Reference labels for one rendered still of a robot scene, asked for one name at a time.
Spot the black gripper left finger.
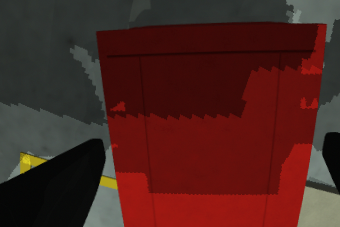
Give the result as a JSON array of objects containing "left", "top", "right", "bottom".
[{"left": 0, "top": 139, "right": 105, "bottom": 227}]

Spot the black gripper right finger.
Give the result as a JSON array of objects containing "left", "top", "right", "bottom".
[{"left": 321, "top": 132, "right": 340, "bottom": 195}]

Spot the yellow floor line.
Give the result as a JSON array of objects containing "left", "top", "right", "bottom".
[{"left": 20, "top": 152, "right": 117, "bottom": 188}]

